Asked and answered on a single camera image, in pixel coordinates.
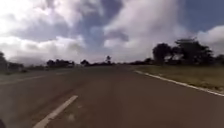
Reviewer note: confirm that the grey asphalt road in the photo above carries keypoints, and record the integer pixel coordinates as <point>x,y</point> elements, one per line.
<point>126,100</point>

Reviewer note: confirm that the distant row of trees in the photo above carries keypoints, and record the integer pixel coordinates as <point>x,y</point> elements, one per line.
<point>66,63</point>

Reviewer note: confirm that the white painted lane line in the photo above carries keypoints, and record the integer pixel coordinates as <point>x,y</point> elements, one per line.
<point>56,112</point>

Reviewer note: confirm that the group of dark trees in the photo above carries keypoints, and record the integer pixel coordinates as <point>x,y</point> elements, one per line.
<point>186,53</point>

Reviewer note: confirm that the grass verge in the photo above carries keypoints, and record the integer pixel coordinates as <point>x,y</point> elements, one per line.
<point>193,75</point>

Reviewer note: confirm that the faint painted road line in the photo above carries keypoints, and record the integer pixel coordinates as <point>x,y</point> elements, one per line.
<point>23,79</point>

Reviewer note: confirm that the dark trees and bushes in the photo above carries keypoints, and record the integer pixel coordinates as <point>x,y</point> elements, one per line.
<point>10,66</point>

